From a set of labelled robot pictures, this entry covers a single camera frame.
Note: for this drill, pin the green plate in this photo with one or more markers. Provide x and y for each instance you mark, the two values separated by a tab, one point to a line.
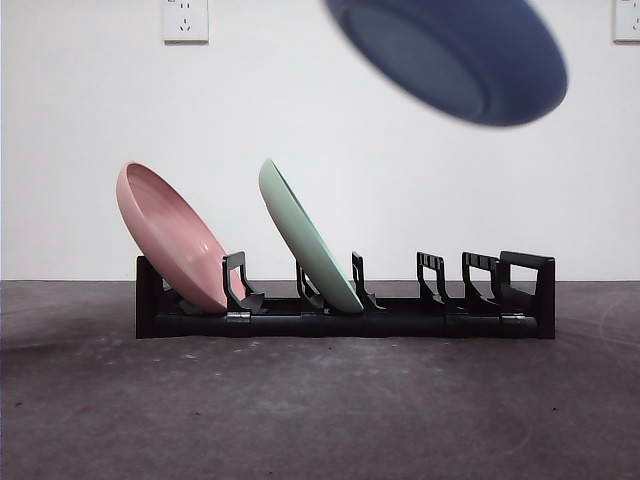
305	240

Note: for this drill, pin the pink plate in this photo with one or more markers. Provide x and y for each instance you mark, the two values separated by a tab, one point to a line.
170	235

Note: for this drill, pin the blue plate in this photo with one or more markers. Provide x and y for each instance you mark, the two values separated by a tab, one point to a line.
450	55

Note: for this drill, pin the black plate rack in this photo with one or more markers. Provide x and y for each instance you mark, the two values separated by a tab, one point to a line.
400	325

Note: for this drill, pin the white wall socket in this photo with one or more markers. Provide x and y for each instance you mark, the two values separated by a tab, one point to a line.
185	20
627	20

